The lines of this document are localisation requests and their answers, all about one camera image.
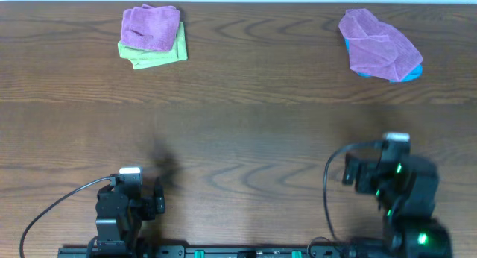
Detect folded green cloth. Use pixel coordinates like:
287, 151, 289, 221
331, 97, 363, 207
118, 22, 188, 69

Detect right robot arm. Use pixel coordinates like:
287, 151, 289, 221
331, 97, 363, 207
343, 154, 452, 258

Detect folded purple cloth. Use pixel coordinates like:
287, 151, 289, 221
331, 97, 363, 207
120, 5, 180, 51

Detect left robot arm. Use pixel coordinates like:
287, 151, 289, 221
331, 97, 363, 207
86, 174, 165, 257

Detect purple microfiber cloth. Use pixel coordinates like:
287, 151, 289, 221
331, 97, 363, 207
338, 8, 423, 81

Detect left black cable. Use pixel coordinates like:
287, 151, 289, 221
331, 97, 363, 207
19, 177, 113, 258

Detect blue microfiber cloth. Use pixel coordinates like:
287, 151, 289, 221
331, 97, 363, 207
344, 39, 423, 83

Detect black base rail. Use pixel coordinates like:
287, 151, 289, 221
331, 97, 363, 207
57, 245, 373, 258

